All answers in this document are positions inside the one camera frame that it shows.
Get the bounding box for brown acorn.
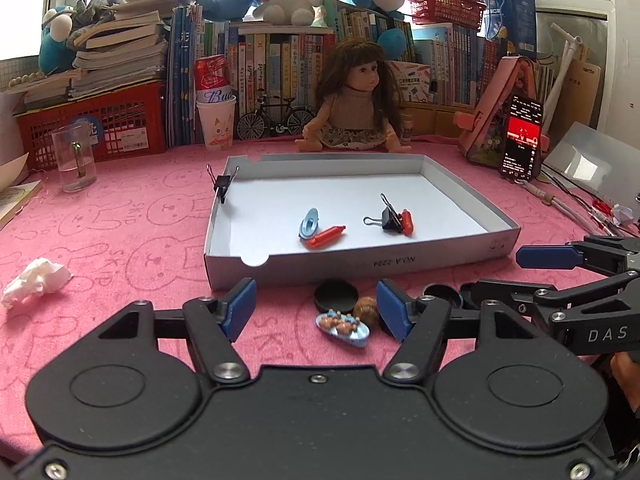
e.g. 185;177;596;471
352;296;383;326

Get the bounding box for red beer can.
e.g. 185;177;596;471
193;54;233;106

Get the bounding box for large black binder clip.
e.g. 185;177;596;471
362;192;405;233

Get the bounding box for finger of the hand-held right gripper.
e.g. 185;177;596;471
516;236;640;278
460;272;640;317

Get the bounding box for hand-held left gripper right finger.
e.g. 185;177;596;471
375;279;557;387

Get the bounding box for black miniature bicycle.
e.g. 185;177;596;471
236;96;317;141

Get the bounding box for stack of lying books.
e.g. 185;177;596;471
7;7;168;106

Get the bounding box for small folded paper piece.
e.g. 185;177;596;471
612;202;640;226

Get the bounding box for long-haired baby doll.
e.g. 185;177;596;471
295;37;413;153

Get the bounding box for crumpled white tissue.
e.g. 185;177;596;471
1;257;74;310

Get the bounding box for blue paper carton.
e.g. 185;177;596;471
480;0;543;58

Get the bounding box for small blue white plush toy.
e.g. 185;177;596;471
37;5;88;76

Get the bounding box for white cardboard box tray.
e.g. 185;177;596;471
203;154;522;292

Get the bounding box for white paper sheet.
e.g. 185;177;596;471
0;152;31;196

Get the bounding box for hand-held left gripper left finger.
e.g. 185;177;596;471
79;277;258;387

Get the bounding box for colourful printed box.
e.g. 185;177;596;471
389;60;432;106

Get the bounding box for row of upright books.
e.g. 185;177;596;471
167;0;561;148

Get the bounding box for grey plastic folder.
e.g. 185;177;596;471
542;122;626;201

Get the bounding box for small black binder clip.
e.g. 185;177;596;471
206;162;241;205

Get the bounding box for blue dish with toy food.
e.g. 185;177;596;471
314;311;372;349

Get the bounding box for pink printed table cloth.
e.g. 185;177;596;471
0;132;640;411

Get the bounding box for pink phone stand case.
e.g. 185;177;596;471
454;55;551;168

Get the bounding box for plain blue hair clip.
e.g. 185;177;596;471
298;206;321;240

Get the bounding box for white braided cable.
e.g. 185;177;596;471
525;180;616;236

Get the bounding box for black round plastic cap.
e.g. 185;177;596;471
422;284;463;311
314;280;360;314

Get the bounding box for tan paperback book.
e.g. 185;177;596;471
0;180;45;231

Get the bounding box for large red plastic basket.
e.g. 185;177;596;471
14;80;168;171

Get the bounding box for white cat paper cup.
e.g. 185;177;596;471
196;95;237;152

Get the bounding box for black smartphone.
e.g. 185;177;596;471
501;95;545;183

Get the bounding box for clear glass cup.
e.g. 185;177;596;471
51;124;97;193

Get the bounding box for white plastic tubes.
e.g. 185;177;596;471
542;22;583;111

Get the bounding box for tan cardboard box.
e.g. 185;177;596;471
400;102;481;136

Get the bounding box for grey plush toy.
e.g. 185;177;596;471
65;0;128;51

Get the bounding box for small red plastic basket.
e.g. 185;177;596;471
406;0;487;26

